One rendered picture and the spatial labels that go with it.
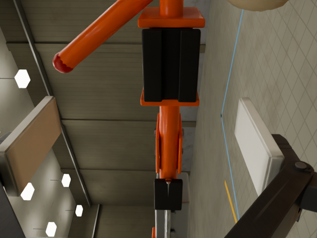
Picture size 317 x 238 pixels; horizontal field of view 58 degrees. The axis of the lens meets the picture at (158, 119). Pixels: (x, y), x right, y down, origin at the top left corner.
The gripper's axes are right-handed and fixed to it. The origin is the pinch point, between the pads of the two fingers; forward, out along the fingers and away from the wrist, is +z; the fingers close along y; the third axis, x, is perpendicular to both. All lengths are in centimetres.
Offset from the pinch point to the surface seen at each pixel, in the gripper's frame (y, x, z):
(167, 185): 1.6, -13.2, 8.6
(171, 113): 1.9, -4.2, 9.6
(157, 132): 0.4, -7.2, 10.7
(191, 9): 3.9, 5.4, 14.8
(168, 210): 1.7, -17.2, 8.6
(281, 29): 125, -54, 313
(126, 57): -150, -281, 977
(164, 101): 1.1, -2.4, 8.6
